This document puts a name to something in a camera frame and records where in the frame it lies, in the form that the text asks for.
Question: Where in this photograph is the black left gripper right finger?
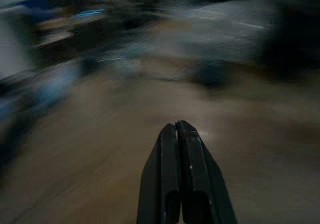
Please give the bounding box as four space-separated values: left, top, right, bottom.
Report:
175 119 239 224

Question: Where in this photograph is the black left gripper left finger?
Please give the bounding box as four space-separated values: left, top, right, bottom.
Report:
136 123 182 224

